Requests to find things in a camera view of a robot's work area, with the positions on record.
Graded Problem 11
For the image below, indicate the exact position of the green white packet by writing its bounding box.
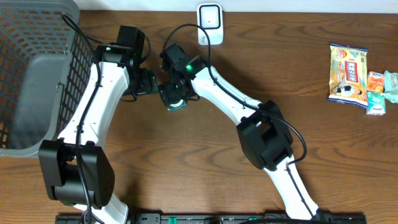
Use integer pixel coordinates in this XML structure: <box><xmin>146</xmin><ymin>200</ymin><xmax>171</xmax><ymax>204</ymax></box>
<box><xmin>366</xmin><ymin>91</ymin><xmax>386</xmax><ymax>116</ymax></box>

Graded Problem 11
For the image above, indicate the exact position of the grey plastic mesh basket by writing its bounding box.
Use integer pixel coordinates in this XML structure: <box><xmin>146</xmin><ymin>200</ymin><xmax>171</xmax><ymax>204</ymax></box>
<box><xmin>1</xmin><ymin>0</ymin><xmax>92</xmax><ymax>157</ymax></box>

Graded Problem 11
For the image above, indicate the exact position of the orange small packet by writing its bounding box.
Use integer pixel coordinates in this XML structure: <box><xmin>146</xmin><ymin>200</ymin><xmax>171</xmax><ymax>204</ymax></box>
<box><xmin>367</xmin><ymin>72</ymin><xmax>385</xmax><ymax>93</ymax></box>

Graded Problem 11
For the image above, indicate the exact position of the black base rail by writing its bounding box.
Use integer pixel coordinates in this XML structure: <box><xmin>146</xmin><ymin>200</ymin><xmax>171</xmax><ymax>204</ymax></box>
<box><xmin>55</xmin><ymin>212</ymin><xmax>368</xmax><ymax>224</ymax></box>

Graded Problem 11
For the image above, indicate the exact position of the light blue small packet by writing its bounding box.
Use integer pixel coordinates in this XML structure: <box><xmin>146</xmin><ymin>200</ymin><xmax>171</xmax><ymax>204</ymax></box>
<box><xmin>384</xmin><ymin>70</ymin><xmax>398</xmax><ymax>103</ymax></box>

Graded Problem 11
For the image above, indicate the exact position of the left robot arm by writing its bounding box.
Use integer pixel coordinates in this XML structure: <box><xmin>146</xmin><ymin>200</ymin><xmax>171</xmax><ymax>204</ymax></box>
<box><xmin>38</xmin><ymin>26</ymin><xmax>158</xmax><ymax>223</ymax></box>

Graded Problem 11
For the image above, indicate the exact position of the white barcode scanner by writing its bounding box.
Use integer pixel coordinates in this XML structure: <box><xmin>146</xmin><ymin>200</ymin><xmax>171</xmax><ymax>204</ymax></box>
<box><xmin>197</xmin><ymin>3</ymin><xmax>224</xmax><ymax>45</ymax></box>

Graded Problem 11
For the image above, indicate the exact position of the large yellow snack bag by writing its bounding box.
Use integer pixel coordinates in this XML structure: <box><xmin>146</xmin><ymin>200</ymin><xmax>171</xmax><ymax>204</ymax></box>
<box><xmin>328</xmin><ymin>43</ymin><xmax>368</xmax><ymax>109</ymax></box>

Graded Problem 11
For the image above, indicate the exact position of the dark green round-label packet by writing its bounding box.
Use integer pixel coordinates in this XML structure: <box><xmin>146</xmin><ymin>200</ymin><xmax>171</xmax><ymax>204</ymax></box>
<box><xmin>167</xmin><ymin>100</ymin><xmax>187</xmax><ymax>112</ymax></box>

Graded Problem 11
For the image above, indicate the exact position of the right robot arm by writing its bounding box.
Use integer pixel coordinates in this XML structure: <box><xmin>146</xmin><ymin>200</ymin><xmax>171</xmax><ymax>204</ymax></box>
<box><xmin>159</xmin><ymin>44</ymin><xmax>319</xmax><ymax>220</ymax></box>

